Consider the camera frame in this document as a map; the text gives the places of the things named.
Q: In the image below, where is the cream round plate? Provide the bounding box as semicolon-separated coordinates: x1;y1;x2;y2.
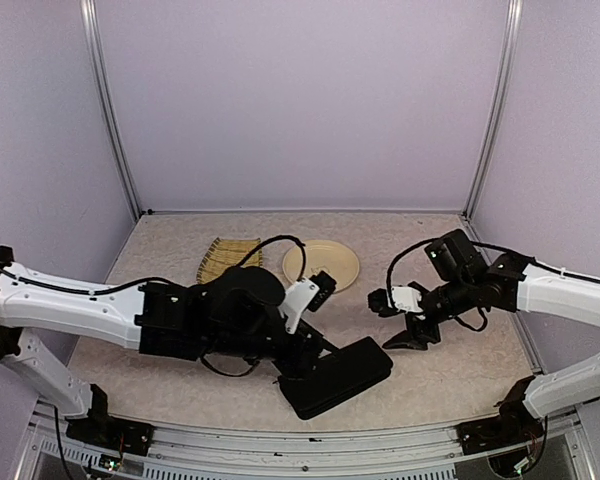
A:
282;240;360;293

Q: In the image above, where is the woven bamboo tray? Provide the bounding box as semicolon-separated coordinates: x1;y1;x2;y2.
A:
196;238;260;284

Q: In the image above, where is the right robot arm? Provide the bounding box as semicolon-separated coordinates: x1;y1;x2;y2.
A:
368;229;600;444

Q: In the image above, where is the left aluminium frame post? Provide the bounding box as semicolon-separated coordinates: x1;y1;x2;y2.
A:
80;0;143;222

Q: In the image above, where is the right aluminium frame post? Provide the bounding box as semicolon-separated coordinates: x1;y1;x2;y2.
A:
462;0;524;223

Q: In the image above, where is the black zip tool case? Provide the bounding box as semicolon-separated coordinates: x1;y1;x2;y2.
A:
278;337;393;420

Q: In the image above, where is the aluminium front rail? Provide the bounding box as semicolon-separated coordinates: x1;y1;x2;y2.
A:
14;399;596;480

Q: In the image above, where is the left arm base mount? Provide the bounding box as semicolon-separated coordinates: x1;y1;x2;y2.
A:
66;417;155;457

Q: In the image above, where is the aluminium frame post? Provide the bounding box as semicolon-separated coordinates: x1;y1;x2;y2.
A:
80;0;143;222
462;0;524;223

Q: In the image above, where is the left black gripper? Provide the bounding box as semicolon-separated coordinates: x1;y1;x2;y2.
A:
206;319;343;380

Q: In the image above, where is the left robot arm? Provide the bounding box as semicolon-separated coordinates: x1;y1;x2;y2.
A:
0;246;336;445

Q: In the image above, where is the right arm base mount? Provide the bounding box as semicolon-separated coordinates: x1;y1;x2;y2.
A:
456;417;545;455

